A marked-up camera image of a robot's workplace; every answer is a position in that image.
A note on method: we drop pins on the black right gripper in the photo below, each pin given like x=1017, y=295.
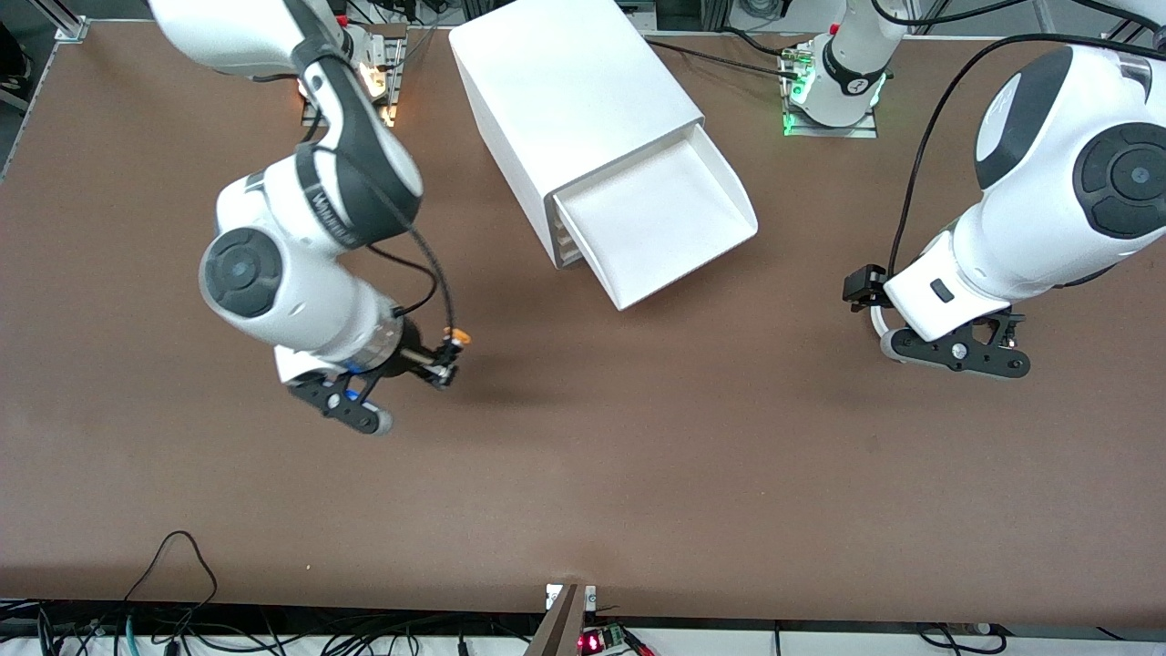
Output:
x=407, y=356

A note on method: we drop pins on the orange capped push button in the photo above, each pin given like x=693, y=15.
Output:
x=462, y=337

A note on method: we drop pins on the white plastic drawer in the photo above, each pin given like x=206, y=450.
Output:
x=563, y=230
x=572, y=259
x=656, y=219
x=567, y=244

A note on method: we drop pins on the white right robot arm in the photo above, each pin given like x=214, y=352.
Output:
x=301, y=301

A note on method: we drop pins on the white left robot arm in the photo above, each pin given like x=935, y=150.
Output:
x=1029, y=228

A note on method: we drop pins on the white drawer cabinet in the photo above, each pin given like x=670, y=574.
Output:
x=565, y=91

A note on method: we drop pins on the white curved plastic clip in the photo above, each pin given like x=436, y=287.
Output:
x=876, y=319

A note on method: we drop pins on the green circuit board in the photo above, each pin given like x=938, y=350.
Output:
x=601, y=640

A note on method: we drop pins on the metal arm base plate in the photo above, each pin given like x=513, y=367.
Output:
x=829, y=132
x=393, y=82

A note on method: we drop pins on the brown camera bracket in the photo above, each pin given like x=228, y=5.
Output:
x=557, y=629

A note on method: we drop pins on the aluminium frame profile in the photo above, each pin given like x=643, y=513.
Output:
x=68, y=23

